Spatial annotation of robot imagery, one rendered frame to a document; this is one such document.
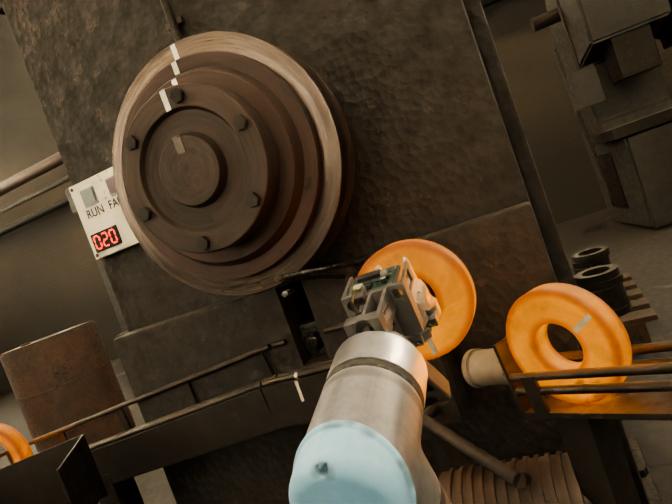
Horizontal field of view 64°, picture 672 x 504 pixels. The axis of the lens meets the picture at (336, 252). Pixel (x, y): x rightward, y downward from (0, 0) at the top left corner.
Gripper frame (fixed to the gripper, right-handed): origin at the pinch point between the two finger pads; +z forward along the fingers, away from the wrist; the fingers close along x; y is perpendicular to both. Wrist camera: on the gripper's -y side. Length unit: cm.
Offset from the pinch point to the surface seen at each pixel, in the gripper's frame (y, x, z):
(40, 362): -57, 275, 155
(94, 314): -180, 702, 604
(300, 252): 2.3, 21.6, 20.1
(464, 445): -28.4, 2.2, 1.0
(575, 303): -7.7, -18.5, -1.3
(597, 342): -12.3, -19.5, -3.3
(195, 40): 42, 27, 31
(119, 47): 50, 53, 50
